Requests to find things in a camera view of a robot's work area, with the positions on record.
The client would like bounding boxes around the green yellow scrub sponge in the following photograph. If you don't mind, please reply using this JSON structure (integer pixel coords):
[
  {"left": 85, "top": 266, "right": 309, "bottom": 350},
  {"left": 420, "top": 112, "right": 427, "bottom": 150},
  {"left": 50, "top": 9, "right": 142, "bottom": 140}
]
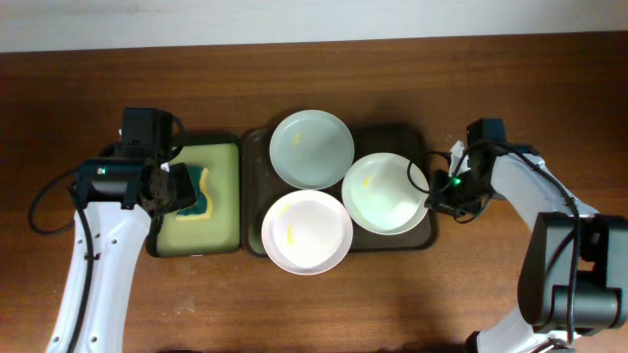
[{"left": 175, "top": 166, "right": 214, "bottom": 222}]

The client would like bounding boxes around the pale green plate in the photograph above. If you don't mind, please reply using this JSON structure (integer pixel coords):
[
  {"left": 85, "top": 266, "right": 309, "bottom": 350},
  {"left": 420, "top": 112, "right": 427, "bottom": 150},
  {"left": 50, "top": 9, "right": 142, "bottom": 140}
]
[{"left": 341, "top": 152, "right": 429, "bottom": 235}]

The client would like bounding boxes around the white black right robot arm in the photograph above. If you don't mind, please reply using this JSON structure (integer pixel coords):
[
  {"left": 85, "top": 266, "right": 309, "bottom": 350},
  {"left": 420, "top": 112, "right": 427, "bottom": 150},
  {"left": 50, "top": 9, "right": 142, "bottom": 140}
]
[{"left": 426, "top": 119, "right": 627, "bottom": 352}]

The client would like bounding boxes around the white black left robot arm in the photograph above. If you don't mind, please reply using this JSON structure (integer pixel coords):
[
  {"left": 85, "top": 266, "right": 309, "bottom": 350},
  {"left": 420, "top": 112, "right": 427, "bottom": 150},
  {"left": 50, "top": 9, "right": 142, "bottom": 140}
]
[{"left": 46, "top": 108, "right": 197, "bottom": 352}]

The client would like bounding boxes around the small black tray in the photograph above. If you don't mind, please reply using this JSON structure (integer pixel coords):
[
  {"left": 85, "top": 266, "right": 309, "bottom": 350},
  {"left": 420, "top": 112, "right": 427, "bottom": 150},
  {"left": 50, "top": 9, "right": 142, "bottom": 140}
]
[{"left": 145, "top": 132, "right": 243, "bottom": 259}]

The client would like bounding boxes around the large brown tray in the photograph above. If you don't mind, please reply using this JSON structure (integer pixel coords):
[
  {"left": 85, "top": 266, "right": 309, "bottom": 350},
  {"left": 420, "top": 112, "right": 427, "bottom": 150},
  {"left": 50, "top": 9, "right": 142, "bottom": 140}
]
[{"left": 240, "top": 123, "right": 439, "bottom": 257}]

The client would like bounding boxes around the yellow-green foam pad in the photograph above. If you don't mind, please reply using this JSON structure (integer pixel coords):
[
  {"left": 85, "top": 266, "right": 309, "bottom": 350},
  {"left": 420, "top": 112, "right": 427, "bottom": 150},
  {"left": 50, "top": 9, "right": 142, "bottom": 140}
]
[{"left": 155, "top": 142, "right": 241, "bottom": 257}]

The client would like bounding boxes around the pale pink plate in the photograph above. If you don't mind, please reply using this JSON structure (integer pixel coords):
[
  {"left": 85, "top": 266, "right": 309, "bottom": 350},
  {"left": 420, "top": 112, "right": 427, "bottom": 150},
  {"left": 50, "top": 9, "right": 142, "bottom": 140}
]
[{"left": 261, "top": 190, "right": 353, "bottom": 276}]

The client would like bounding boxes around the pale blue plate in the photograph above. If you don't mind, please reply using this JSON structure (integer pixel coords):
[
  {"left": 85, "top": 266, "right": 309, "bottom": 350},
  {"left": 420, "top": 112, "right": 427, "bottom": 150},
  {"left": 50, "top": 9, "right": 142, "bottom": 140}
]
[{"left": 269, "top": 110, "right": 355, "bottom": 190}]

